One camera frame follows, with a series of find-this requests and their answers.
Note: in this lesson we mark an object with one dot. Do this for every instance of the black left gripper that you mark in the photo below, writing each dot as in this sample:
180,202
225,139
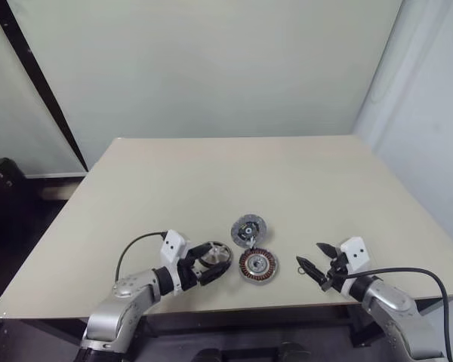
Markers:
188,272

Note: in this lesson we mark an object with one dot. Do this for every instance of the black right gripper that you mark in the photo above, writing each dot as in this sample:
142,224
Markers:
336,275

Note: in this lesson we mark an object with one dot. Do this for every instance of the silver rotor bell housing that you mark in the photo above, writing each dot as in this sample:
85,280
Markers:
216,258

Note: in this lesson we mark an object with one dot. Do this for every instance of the motor stator copper windings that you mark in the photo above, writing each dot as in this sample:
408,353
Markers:
258,265

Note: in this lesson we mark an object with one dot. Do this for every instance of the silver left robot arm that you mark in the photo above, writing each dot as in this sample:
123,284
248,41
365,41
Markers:
121,301

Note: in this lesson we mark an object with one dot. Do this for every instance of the black equipment case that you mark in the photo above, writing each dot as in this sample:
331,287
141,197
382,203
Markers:
2,181

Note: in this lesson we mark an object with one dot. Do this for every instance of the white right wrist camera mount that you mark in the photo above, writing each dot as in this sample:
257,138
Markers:
356,252

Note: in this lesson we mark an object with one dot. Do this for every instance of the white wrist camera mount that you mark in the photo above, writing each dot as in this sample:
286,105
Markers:
356,252
173,243

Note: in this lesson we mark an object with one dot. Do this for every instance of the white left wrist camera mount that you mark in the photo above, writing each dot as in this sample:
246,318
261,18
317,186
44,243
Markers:
173,243

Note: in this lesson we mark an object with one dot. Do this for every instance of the black table frame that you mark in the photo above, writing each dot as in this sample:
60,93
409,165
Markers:
356,328

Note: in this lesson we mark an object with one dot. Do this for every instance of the black diagonal wall strip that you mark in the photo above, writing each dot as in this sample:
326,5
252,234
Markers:
41,84

